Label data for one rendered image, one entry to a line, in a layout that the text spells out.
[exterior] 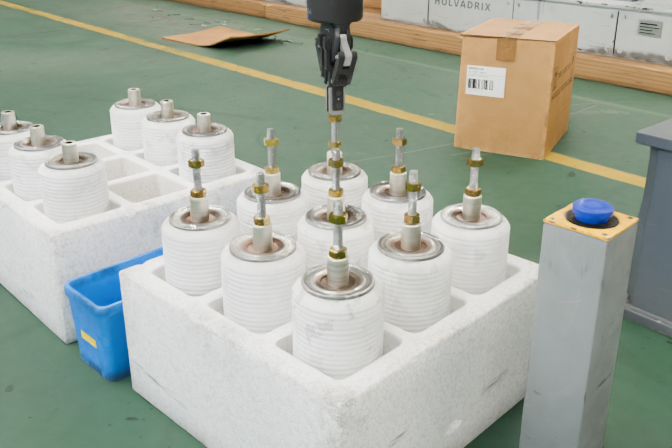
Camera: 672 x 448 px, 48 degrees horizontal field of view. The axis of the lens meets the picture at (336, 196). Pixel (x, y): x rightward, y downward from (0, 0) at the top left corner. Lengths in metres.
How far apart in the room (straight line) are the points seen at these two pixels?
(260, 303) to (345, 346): 0.12
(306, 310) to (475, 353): 0.23
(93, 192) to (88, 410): 0.32
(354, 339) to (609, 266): 0.26
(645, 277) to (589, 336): 0.45
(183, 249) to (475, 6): 2.52
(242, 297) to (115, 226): 0.38
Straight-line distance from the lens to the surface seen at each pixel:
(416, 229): 0.84
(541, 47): 1.91
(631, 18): 2.91
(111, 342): 1.07
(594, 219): 0.79
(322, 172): 1.08
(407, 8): 3.54
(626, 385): 1.13
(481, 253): 0.92
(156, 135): 1.36
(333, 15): 0.99
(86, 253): 1.16
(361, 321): 0.75
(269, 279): 0.82
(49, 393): 1.11
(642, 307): 1.28
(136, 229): 1.19
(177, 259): 0.93
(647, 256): 1.24
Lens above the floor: 0.62
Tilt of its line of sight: 22 degrees down
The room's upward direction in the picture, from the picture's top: straight up
